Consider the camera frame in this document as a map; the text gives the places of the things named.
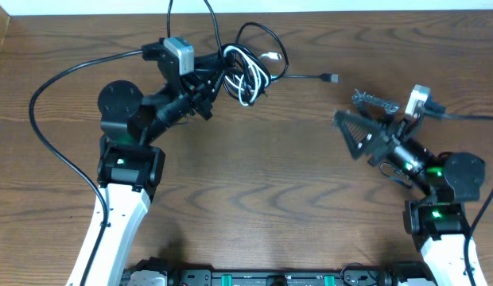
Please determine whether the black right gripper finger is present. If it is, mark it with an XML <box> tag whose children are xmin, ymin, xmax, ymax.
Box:
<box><xmin>351</xmin><ymin>90</ymin><xmax>400</xmax><ymax>114</ymax></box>
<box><xmin>333</xmin><ymin>111</ymin><xmax>389</xmax><ymax>160</ymax></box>

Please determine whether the white USB cable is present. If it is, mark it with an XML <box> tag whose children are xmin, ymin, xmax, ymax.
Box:
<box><xmin>222</xmin><ymin>44</ymin><xmax>282</xmax><ymax>107</ymax></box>

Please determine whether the thin black USB cable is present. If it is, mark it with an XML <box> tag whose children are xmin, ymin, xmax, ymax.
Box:
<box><xmin>270</xmin><ymin>72</ymin><xmax>340</xmax><ymax>83</ymax></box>

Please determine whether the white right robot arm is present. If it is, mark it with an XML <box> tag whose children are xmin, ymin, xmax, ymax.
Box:
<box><xmin>333</xmin><ymin>85</ymin><xmax>487</xmax><ymax>285</ymax></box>

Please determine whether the black left camera cable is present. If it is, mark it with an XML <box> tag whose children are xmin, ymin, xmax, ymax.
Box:
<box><xmin>28</xmin><ymin>49</ymin><xmax>145</xmax><ymax>286</ymax></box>

